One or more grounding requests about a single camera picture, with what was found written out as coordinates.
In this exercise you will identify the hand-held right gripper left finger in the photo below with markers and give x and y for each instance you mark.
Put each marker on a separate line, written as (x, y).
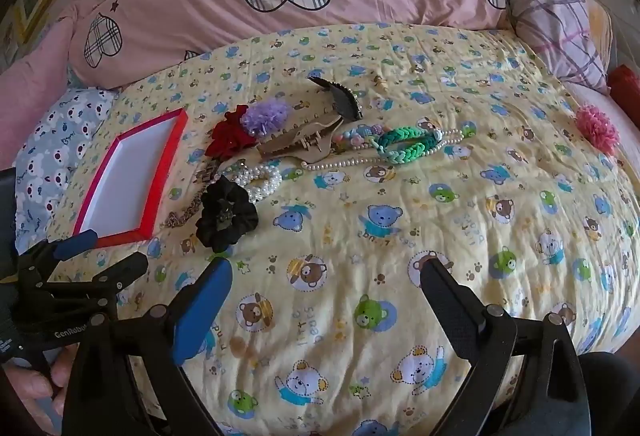
(205, 306)

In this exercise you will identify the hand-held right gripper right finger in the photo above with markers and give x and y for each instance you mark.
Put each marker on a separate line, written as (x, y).
(450, 311)

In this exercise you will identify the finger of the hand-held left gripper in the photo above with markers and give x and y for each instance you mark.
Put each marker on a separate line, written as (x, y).
(120, 268)
(75, 243)

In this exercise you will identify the red box with white inside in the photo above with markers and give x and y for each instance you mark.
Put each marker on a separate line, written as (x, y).
(125, 181)

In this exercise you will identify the black scrunchie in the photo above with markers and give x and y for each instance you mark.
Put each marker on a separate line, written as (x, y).
(225, 216)

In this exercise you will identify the red scrunchie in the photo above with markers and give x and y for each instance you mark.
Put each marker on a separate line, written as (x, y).
(227, 136)

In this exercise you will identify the beige hair claw clip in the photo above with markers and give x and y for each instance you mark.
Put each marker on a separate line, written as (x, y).
(300, 141)

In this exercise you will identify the purple mesh scrunchie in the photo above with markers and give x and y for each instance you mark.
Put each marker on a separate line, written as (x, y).
(265, 116)

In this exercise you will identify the black hair claw clip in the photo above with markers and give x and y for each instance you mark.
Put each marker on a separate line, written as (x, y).
(342, 101)

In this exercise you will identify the person's left hand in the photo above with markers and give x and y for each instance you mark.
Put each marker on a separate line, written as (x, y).
(35, 391)

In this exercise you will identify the yellow bear print blanket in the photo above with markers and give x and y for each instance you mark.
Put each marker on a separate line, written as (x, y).
(400, 226)

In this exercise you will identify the grey bear print pillow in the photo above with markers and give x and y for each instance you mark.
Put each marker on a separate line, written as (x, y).
(55, 146)

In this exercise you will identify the plain pink bed sheet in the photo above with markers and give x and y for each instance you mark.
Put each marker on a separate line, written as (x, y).
(30, 81)

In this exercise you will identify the dark trouser leg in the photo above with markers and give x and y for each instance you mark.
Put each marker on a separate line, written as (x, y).
(610, 391)

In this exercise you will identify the pink flower scrunchie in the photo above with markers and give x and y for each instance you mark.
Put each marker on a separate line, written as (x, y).
(597, 129)

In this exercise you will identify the red cloth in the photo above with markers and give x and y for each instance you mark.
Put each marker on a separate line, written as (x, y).
(625, 84)

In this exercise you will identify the purple striped pillow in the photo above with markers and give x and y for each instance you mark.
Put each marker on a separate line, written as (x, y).
(555, 26)

